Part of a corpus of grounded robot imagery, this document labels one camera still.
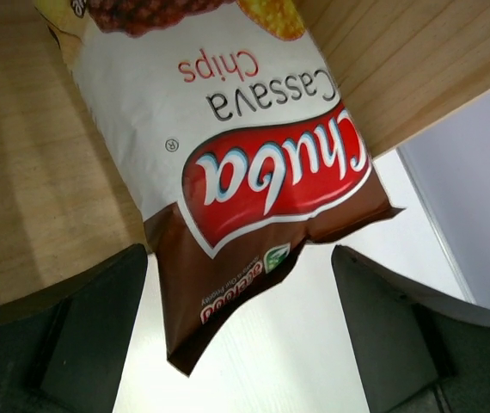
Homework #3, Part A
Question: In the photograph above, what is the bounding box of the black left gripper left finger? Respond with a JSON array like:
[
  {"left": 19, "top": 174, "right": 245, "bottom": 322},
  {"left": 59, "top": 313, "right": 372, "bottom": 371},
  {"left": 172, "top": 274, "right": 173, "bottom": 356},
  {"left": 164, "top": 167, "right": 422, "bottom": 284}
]
[{"left": 0, "top": 243, "right": 148, "bottom": 412}]

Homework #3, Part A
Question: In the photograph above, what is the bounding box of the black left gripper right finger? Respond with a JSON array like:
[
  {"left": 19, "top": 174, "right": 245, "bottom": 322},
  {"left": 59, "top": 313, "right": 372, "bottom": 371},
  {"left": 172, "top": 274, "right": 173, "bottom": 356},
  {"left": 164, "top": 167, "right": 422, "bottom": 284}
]
[{"left": 332, "top": 246, "right": 490, "bottom": 412}]

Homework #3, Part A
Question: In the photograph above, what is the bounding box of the Chuba cassava chips bag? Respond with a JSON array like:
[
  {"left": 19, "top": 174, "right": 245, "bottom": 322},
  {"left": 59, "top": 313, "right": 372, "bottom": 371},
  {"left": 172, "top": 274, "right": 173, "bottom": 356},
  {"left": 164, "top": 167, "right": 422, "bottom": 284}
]
[{"left": 34, "top": 1, "right": 397, "bottom": 374}]

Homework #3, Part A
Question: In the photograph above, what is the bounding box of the wooden two-tier shelf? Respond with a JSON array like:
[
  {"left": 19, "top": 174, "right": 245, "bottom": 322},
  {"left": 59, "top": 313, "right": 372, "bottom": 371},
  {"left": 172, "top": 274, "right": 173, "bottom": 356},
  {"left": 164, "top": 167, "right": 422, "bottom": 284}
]
[{"left": 0, "top": 1, "right": 490, "bottom": 303}]

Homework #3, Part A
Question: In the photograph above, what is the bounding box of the right aluminium frame post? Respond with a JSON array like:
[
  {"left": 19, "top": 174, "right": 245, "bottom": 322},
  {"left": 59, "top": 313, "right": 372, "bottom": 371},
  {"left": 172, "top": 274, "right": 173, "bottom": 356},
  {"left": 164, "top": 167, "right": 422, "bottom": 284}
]
[{"left": 396, "top": 149, "right": 476, "bottom": 305}]

